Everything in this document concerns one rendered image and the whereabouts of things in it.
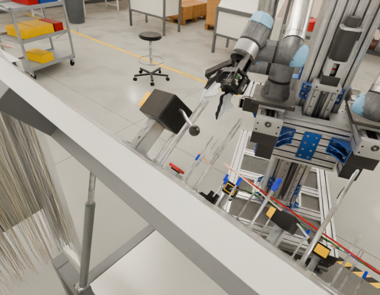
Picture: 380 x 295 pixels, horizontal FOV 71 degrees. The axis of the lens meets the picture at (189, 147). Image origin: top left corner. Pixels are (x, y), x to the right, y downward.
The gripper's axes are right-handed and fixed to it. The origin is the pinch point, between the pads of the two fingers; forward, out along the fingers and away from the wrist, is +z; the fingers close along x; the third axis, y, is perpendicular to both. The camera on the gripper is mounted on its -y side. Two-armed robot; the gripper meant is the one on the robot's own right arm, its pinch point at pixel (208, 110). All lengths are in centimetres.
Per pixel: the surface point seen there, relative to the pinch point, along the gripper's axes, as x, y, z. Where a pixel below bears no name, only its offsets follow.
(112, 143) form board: -45, 48, 21
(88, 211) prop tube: -25.0, 11.0, 38.3
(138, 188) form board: -44, 52, 22
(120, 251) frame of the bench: 13, -21, 61
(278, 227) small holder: -0.5, 38.5, 21.6
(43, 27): -22, -398, -61
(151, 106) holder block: -36, 33, 15
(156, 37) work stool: 89, -294, -125
